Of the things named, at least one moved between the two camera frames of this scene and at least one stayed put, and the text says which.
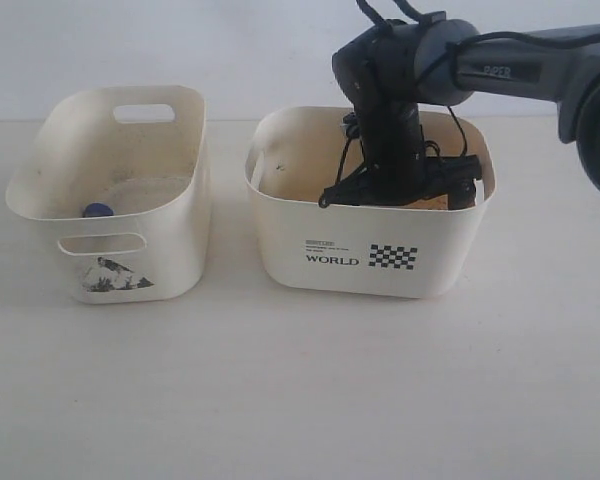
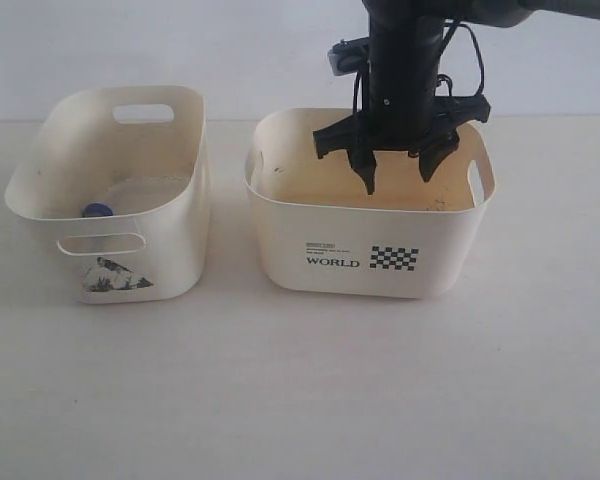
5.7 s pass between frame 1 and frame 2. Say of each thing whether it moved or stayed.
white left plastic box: stayed
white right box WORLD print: stayed
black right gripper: moved
